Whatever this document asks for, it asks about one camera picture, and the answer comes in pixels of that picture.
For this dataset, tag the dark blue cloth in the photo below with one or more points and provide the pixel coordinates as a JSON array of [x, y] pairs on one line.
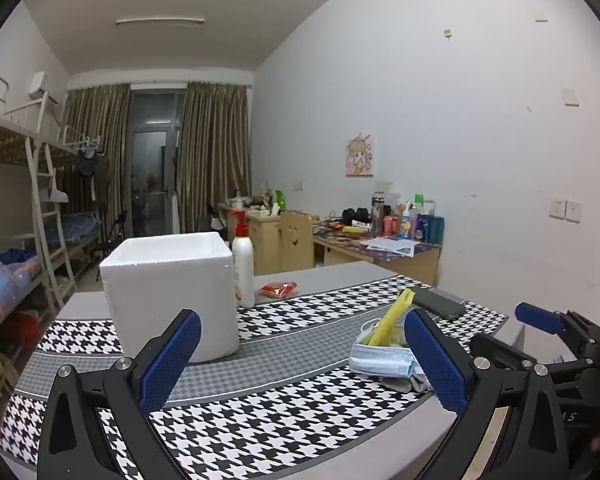
[[17, 255]]

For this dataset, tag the cartoon wall poster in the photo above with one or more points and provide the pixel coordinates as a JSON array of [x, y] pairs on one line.
[[360, 156]]

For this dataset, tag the dark thermos bottle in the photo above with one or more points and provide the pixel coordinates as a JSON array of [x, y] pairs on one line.
[[377, 212]]

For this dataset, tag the wooden desk with patterned cover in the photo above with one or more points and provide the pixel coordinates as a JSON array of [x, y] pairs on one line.
[[420, 260]]

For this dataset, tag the ceiling tube light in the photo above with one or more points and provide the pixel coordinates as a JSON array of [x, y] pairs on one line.
[[160, 21]]

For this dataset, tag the dark blue bottle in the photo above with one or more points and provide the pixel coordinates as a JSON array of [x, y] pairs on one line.
[[422, 229]]

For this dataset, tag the green capped bottle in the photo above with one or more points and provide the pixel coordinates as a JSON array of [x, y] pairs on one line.
[[419, 202]]

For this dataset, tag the white metal bunk bed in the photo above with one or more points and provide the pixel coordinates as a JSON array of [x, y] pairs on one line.
[[44, 210], [70, 147]]

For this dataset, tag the blue mattress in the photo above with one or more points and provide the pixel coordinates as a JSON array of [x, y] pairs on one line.
[[80, 225]]

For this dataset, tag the black smartphone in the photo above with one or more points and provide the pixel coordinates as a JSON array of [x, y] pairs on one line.
[[437, 303]]

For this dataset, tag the glass balcony door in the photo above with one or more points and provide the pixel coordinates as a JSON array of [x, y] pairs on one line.
[[152, 160]]

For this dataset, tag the yellow sponge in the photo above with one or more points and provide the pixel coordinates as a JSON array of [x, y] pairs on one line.
[[390, 317]]

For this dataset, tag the red cloth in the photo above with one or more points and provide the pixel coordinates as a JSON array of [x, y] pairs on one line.
[[25, 330]]

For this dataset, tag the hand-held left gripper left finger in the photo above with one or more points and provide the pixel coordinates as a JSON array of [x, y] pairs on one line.
[[172, 360]]

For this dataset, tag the white foam box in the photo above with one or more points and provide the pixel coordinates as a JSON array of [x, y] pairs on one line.
[[170, 290]]

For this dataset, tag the brown curtain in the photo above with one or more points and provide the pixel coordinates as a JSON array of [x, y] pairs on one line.
[[100, 160], [212, 160]]

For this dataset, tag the blue plaid quilt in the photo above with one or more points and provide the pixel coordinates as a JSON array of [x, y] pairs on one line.
[[5, 285]]

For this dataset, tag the light wooden desk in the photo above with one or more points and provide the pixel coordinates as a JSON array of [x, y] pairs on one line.
[[265, 240]]

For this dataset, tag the dark hanging garment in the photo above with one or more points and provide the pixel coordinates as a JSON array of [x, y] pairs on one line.
[[87, 162]]

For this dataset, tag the yellow packet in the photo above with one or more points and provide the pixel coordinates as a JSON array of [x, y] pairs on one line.
[[352, 229]]

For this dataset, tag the black folding chair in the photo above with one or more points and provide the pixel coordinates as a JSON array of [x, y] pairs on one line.
[[112, 235]]

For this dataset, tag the green white plastic packet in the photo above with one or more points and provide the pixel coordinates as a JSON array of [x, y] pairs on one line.
[[399, 342]]

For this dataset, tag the houndstooth table mat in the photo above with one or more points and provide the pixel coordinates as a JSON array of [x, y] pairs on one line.
[[280, 410]]

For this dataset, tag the red snack packet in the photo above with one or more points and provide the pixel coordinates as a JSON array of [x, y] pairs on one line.
[[278, 290]]

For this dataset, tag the red bottle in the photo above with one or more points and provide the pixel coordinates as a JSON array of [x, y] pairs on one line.
[[391, 226]]

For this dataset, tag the white air conditioner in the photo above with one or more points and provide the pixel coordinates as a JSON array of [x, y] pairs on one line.
[[40, 85]]

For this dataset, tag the wooden smiley chair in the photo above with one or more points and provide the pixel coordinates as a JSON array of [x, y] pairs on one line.
[[296, 240]]

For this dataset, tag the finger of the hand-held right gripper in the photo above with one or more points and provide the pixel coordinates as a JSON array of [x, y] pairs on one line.
[[537, 316], [500, 352]]

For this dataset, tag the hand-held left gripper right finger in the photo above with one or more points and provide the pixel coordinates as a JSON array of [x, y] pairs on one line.
[[435, 365]]

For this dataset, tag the blue face mask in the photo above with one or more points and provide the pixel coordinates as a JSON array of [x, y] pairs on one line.
[[380, 360]]

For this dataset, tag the white blue bottle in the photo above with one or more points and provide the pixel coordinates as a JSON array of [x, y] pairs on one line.
[[405, 222]]

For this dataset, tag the black headphones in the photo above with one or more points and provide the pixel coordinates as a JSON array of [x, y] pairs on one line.
[[356, 216]]

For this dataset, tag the teal bottle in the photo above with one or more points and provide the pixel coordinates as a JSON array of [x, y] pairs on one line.
[[436, 230]]

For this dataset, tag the white lotion pump bottle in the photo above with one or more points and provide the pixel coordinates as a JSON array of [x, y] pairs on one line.
[[243, 270]]

